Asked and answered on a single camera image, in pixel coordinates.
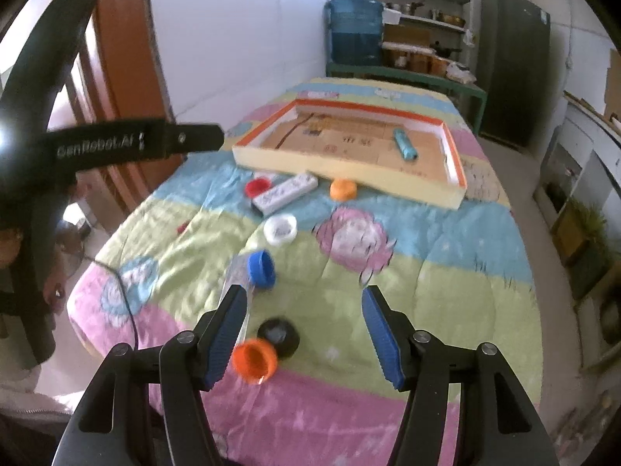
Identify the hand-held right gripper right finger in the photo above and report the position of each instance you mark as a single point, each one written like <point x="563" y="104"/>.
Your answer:
<point x="383" y="340"/>

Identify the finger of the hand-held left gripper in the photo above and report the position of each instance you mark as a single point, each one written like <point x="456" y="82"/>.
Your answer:
<point x="194" y="137"/>

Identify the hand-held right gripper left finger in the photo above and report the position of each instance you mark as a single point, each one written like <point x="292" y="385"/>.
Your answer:
<point x="228" y="335"/>

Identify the orange hollow bottle cap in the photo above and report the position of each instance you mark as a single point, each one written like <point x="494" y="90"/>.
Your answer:
<point x="252" y="361"/>

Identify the black bottle cap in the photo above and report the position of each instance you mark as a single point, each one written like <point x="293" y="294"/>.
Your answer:
<point x="279" y="335"/>

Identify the clear plastic case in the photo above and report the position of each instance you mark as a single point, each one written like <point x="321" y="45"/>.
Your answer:
<point x="237" y="274"/>

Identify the blue bottle cap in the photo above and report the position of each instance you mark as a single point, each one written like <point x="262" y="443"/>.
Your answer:
<point x="262" y="269"/>

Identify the red bottle cap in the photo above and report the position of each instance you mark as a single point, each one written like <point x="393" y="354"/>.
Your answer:
<point x="257" y="187"/>

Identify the white bottle cap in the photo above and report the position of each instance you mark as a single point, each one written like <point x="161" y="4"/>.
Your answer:
<point x="280" y="229"/>

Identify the shallow cardboard box tray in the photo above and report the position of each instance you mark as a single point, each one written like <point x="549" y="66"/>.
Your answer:
<point x="339" y="141"/>

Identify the person's left hand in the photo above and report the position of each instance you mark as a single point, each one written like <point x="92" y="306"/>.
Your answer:
<point x="54" y="289"/>

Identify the brown wooden door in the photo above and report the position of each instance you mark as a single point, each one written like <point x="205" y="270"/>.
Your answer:
<point x="126" y="58"/>

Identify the printed pastel blanket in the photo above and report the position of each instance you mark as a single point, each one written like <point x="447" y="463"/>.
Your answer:
<point x="436" y="262"/>

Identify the white printed carton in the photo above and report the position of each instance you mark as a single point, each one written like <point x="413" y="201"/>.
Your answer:
<point x="284" y="194"/>

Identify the orange closed-top bottle cap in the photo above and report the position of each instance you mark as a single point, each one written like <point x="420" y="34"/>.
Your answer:
<point x="343" y="189"/>

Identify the blue water jug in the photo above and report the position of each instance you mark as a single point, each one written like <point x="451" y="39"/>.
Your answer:
<point x="354" y="24"/>

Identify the light blue tube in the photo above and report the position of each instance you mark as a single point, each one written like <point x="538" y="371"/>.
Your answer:
<point x="405" y="144"/>

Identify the person's dark clothing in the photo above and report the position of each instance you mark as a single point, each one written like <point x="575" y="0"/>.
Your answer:
<point x="14" y="330"/>

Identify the green potted plant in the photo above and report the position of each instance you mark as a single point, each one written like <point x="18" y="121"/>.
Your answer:
<point x="589" y="225"/>

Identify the green shelf rack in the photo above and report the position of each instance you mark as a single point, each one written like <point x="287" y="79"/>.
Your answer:
<point x="436" y="82"/>

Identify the white cabinet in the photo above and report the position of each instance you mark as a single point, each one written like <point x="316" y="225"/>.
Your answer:
<point x="596" y="155"/>

